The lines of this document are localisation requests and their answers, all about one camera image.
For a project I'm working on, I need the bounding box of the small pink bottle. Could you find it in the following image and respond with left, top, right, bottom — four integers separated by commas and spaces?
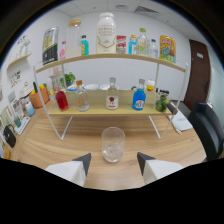
59, 40, 67, 61

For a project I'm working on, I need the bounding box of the large white milk bottle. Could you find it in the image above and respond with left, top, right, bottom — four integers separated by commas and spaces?
96, 12, 118, 54

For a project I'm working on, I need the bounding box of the white kitchen scale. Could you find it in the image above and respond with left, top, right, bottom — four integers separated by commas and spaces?
13, 116, 31, 136

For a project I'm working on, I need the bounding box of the tall glass bottle cork lid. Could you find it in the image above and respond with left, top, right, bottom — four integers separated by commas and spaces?
65, 18, 83, 59

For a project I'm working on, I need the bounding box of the orange storage basket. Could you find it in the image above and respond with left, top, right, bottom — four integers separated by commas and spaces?
29, 87, 51, 109

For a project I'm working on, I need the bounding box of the light blue drink bottle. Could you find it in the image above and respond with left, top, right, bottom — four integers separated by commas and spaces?
128, 34, 138, 55

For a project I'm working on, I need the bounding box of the pale blue white bottle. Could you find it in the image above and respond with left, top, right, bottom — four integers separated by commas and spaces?
25, 100, 36, 117

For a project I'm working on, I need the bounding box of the black chair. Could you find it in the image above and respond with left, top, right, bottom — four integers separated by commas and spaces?
187, 101, 224, 162

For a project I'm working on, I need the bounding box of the red white printed card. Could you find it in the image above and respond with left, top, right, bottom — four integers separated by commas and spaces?
116, 35, 128, 55

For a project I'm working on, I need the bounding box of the clear bottle with blue cap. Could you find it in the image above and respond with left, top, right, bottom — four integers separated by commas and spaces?
148, 38, 159, 59

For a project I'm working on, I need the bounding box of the jar of green limes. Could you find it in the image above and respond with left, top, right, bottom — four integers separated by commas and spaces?
154, 89, 170, 113

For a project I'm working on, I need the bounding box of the clear drinking glass with ice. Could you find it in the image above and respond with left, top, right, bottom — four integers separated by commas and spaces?
101, 126, 126, 164

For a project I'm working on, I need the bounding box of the wooden wall shelf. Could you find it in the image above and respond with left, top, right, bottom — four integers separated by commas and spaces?
6, 51, 33, 70

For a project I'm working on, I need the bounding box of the blue liquid bottle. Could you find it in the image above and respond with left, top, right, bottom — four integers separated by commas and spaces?
131, 78, 147, 112

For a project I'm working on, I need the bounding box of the small teal liquid bottle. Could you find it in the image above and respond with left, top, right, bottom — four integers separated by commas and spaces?
80, 34, 90, 56

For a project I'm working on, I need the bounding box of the clear bottle with orange cap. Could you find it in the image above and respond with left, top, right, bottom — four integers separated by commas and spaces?
75, 79, 90, 112

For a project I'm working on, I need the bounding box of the black jug with handle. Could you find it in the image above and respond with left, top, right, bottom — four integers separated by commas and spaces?
2, 124, 17, 149

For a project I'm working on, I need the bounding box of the white notebook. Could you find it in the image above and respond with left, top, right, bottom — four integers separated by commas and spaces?
168, 110, 194, 134

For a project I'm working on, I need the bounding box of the green potted plant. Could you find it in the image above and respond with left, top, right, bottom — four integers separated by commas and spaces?
59, 71, 76, 88

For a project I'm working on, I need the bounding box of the tall black yellow can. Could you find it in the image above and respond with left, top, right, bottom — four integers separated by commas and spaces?
41, 27, 60, 66

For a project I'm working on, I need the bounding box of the clear bottle with green cap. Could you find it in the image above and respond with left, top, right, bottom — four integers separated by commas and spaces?
136, 27, 149, 57

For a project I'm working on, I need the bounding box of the white two-tier wooden rack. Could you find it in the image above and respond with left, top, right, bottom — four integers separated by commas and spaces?
32, 53, 190, 141

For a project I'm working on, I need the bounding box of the brown door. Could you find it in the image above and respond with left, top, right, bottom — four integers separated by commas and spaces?
183, 39, 212, 111

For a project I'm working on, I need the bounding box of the small red liquid bottle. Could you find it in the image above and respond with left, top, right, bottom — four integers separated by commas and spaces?
54, 87, 70, 112

